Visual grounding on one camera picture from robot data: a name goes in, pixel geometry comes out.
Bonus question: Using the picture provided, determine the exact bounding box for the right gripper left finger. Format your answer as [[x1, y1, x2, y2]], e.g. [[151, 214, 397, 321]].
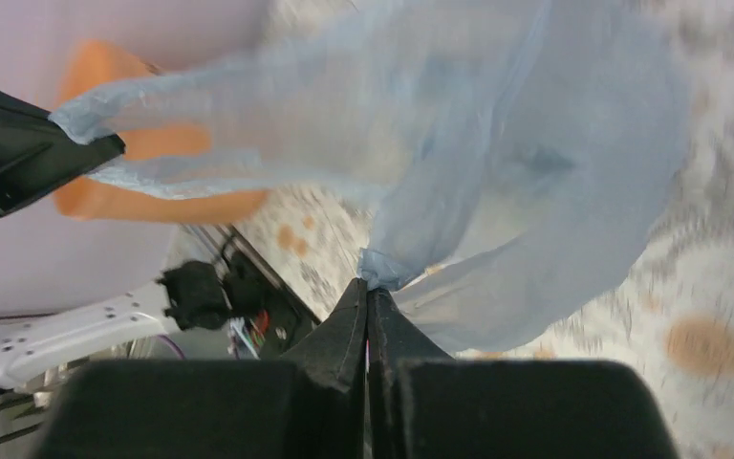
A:
[[32, 279, 368, 458]]

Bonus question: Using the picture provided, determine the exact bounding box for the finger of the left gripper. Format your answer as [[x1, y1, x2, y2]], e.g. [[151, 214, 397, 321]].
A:
[[0, 91, 125, 218]]

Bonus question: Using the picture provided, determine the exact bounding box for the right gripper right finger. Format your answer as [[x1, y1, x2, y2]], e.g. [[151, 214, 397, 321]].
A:
[[367, 290, 678, 458]]

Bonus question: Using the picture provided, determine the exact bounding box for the orange plastic trash bin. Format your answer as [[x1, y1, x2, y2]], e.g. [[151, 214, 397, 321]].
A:
[[53, 41, 269, 224]]

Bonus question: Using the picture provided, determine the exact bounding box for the light blue plastic trash bag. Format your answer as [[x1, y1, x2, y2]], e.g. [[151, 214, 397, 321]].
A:
[[51, 1, 689, 351]]

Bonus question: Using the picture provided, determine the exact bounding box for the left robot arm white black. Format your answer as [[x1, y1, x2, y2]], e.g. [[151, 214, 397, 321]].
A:
[[0, 91, 228, 395]]

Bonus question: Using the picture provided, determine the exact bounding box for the floral patterned table mat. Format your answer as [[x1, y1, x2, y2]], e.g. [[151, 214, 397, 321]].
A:
[[233, 0, 734, 459]]

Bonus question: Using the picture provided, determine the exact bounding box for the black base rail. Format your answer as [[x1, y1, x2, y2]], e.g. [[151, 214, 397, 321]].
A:
[[183, 225, 324, 360]]

